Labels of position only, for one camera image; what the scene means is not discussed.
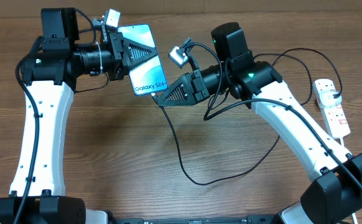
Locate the white power strip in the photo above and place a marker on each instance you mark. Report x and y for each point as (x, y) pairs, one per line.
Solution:
(334, 116)

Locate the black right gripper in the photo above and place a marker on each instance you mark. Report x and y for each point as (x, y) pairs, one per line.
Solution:
(188, 84)

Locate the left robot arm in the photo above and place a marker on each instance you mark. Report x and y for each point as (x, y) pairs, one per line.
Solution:
(48, 77)

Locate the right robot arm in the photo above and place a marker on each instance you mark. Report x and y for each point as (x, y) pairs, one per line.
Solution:
(335, 173)

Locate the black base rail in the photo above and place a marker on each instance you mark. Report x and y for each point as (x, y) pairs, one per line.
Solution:
(193, 221)

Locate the white charger plug adapter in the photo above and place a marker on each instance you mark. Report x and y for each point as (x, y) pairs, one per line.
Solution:
(327, 99)

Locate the blue Galaxy smartphone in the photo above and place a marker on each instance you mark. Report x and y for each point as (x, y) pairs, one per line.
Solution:
(149, 77)

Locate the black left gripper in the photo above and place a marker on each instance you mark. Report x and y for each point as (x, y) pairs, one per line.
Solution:
(129, 49)

